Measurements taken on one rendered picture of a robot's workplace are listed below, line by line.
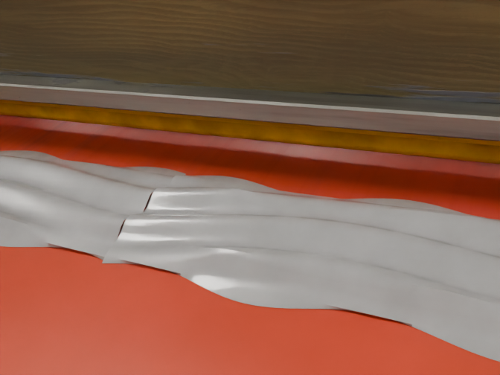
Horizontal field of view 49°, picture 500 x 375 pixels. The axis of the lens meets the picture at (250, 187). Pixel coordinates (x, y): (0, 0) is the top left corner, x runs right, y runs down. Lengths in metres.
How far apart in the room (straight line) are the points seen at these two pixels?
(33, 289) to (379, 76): 0.16
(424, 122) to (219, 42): 0.10
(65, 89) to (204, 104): 0.08
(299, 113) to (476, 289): 0.10
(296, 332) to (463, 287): 0.06
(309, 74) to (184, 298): 0.11
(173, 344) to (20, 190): 0.13
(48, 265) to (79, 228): 0.02
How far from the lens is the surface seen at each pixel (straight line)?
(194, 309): 0.20
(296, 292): 0.20
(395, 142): 0.26
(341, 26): 0.24
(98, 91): 0.29
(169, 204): 0.25
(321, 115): 0.24
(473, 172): 0.27
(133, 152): 0.31
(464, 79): 0.23
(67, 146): 0.34
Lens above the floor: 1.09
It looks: 32 degrees down
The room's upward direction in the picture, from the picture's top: 8 degrees counter-clockwise
